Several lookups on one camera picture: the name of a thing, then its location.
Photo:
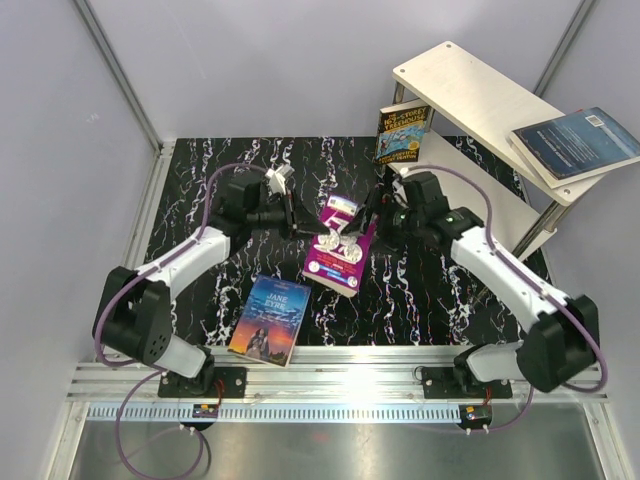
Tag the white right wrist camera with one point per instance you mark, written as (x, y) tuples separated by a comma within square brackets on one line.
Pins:
[(400, 183)]

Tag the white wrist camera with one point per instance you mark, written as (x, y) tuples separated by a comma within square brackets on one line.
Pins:
[(277, 179), (400, 183)]

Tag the white two-tier shelf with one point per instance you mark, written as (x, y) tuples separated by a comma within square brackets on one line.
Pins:
[(487, 105)]

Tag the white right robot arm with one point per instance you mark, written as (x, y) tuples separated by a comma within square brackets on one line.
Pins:
[(561, 332)]

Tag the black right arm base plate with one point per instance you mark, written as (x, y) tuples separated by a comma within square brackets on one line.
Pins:
[(454, 382)]

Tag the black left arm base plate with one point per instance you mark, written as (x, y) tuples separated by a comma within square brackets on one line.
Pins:
[(230, 382)]

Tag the aluminium frame rail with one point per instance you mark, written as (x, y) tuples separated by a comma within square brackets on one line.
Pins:
[(337, 413)]

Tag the yellow 169-Storey Treehouse book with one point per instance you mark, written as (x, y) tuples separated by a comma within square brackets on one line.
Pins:
[(401, 128)]

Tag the purple paperback book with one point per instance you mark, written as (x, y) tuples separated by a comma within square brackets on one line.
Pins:
[(336, 260)]

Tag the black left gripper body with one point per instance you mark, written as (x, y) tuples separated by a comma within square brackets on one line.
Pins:
[(287, 215)]

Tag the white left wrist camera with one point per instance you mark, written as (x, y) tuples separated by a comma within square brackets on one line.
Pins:
[(277, 179)]

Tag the Jane Eyre book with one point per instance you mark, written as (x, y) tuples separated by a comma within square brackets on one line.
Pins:
[(268, 327)]

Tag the black marble pattern mat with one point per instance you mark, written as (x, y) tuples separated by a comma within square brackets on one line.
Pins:
[(417, 297)]

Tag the dark blue book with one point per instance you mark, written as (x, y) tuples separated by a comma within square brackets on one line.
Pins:
[(575, 147)]

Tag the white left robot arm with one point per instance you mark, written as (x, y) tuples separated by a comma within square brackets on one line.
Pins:
[(134, 314)]

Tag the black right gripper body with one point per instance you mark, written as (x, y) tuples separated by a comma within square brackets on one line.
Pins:
[(396, 224)]

